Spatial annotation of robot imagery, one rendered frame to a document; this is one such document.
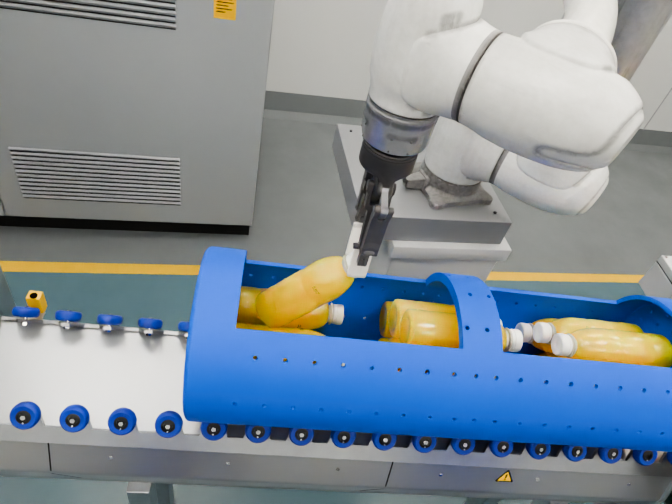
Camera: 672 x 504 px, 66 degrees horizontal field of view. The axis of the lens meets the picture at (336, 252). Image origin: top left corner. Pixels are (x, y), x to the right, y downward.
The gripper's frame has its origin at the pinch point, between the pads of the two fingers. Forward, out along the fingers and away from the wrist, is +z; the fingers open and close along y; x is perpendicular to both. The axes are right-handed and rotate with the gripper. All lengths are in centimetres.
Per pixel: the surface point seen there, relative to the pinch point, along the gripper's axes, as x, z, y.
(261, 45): -23, 27, -131
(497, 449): 31.7, 30.7, 16.4
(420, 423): 12.2, 16.9, 19.5
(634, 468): 62, 35, 17
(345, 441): 3.1, 30.6, 16.5
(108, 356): -41, 34, 1
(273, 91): -18, 111, -260
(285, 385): -9.6, 11.1, 18.0
